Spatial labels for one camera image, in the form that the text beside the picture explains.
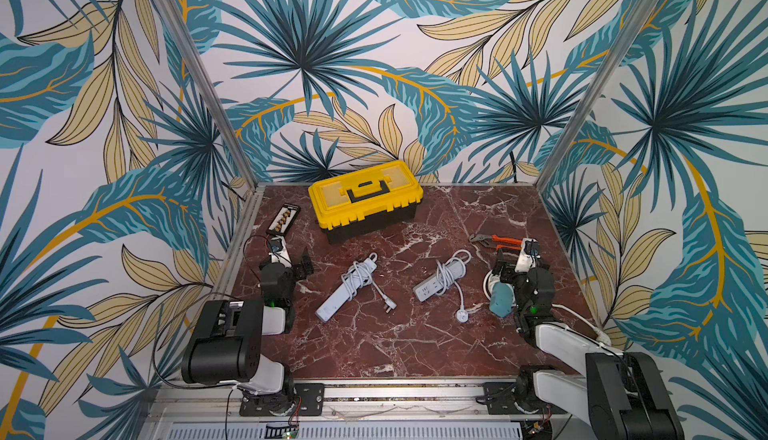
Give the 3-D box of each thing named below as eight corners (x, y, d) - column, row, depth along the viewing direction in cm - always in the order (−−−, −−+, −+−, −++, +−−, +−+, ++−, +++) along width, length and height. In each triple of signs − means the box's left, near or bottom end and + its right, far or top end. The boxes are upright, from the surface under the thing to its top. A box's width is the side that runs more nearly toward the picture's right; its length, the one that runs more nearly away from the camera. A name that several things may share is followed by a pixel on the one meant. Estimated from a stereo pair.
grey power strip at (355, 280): (317, 317, 88) (313, 309, 83) (370, 260, 101) (370, 250, 96) (329, 328, 86) (326, 320, 82) (382, 268, 99) (382, 259, 94)
